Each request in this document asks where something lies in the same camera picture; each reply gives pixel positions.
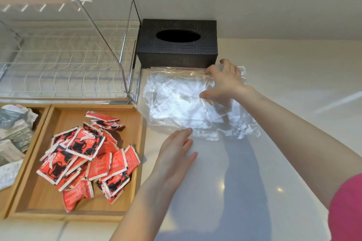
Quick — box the person's left hand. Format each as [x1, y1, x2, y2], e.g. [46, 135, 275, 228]
[150, 127, 198, 191]

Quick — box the person's right hand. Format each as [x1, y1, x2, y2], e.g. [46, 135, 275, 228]
[199, 59, 255, 107]

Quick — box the pile of clear plastic bags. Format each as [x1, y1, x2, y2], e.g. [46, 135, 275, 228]
[142, 65, 261, 141]

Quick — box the person's right forearm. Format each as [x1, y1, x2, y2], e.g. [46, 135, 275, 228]
[234, 85, 362, 210]

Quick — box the person's left forearm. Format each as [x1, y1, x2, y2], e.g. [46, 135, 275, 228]
[110, 176, 176, 241]

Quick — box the black tissue box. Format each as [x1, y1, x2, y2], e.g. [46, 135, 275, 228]
[135, 18, 219, 69]

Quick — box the pile of red sachets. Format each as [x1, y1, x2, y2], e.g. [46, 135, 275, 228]
[36, 111, 141, 213]

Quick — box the clear-covered metal dish rack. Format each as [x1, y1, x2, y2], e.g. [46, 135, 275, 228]
[0, 0, 142, 106]

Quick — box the wooden tray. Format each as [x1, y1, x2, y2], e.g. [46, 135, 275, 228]
[7, 104, 146, 222]
[0, 102, 52, 219]

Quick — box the pink sleeve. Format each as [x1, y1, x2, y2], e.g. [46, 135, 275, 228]
[327, 173, 362, 241]

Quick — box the pile of grey sachets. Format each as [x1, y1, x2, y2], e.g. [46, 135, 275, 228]
[0, 104, 39, 191]

